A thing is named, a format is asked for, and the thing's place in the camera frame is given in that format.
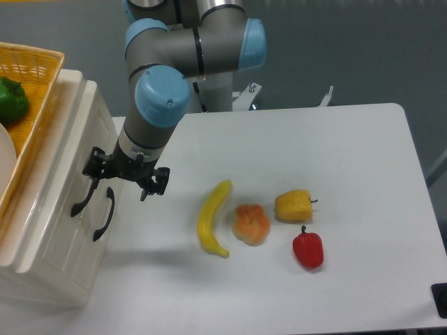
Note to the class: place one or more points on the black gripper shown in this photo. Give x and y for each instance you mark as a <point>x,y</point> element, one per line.
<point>152,181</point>

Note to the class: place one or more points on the black top drawer handle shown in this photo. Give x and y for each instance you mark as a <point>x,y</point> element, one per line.
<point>79,206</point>

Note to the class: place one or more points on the black drawer handle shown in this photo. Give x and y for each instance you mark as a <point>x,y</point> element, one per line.
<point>107,217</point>
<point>79,206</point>

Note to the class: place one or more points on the white drawer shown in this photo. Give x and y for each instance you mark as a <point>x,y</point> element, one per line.
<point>70,259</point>
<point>38,218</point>

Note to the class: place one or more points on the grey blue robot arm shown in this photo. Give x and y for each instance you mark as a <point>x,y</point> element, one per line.
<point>166,44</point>

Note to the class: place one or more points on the white drawer cabinet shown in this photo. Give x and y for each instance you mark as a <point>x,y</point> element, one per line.
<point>49,252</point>

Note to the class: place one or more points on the yellow banana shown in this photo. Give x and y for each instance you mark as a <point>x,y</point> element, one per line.
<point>205,221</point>

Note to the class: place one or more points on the white plate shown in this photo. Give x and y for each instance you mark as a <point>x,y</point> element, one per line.
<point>8,159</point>

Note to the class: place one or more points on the green bell pepper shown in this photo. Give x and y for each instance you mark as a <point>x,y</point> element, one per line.
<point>14,103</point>

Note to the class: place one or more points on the orange bread roll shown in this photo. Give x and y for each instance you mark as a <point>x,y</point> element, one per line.
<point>251,224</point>

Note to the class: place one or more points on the yellow woven basket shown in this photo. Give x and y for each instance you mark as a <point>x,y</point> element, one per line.
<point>37,69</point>

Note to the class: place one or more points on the yellow bell pepper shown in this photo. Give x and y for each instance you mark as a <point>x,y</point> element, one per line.
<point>294,205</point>

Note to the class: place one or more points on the red bell pepper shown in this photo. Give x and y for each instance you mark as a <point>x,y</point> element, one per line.
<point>308,249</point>

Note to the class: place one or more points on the black device at table edge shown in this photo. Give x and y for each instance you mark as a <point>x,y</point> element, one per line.
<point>439,293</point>

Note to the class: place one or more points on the black bottom drawer handle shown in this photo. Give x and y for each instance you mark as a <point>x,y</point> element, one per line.
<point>107,217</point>

